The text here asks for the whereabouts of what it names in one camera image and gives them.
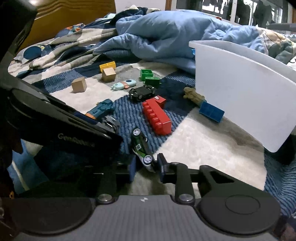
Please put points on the dark grey toy car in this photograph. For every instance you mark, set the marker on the dark grey toy car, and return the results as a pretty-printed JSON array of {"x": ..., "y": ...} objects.
[{"x": 111, "y": 122}]

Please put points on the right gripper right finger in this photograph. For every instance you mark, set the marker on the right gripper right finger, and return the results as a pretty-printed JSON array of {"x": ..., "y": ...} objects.
[{"x": 183, "y": 177}]

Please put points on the large red building brick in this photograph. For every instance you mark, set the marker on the large red building brick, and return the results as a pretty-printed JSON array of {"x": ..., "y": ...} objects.
[{"x": 156, "y": 116}]

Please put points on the wooden cube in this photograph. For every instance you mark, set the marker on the wooden cube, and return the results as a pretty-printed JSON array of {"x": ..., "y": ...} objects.
[
  {"x": 79, "y": 85},
  {"x": 108, "y": 74}
]

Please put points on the light blue quilt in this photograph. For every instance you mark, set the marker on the light blue quilt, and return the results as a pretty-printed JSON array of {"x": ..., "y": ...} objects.
[{"x": 164, "y": 36}]

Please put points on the olive toy figure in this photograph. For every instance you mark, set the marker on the olive toy figure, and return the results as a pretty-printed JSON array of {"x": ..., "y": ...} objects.
[{"x": 190, "y": 93}]

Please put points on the grey padded bed rail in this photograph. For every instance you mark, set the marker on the grey padded bed rail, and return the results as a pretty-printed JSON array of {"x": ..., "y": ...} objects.
[{"x": 282, "y": 26}]

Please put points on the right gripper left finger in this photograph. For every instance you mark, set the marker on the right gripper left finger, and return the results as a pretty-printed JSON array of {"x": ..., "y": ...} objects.
[{"x": 132, "y": 167}]

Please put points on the window with frame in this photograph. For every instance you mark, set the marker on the window with frame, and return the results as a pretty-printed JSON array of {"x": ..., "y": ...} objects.
[{"x": 254, "y": 13}]

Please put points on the wooden headboard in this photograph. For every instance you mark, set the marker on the wooden headboard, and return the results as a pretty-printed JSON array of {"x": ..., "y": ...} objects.
[{"x": 55, "y": 15}]

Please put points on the green black toy car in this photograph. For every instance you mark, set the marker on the green black toy car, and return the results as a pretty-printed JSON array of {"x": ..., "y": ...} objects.
[{"x": 141, "y": 149}]

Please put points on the dark green toy block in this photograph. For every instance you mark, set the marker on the dark green toy block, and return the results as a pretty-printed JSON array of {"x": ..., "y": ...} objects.
[{"x": 152, "y": 81}]

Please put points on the green building brick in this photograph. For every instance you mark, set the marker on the green building brick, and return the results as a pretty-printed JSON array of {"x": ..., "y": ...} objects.
[{"x": 145, "y": 73}]

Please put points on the white plastic bin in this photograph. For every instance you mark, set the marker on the white plastic bin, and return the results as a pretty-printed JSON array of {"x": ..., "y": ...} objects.
[{"x": 255, "y": 91}]

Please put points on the light blue toy vehicle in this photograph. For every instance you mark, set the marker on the light blue toy vehicle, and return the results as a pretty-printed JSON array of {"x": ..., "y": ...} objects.
[{"x": 125, "y": 84}]

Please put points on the small red building brick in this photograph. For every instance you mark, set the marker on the small red building brick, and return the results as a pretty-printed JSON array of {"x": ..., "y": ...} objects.
[{"x": 160, "y": 101}]

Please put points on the yellow building brick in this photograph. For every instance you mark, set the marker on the yellow building brick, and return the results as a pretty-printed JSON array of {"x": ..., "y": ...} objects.
[{"x": 111, "y": 64}]

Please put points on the blue building brick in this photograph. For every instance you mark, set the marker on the blue building brick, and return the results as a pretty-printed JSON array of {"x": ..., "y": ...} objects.
[{"x": 211, "y": 112}]

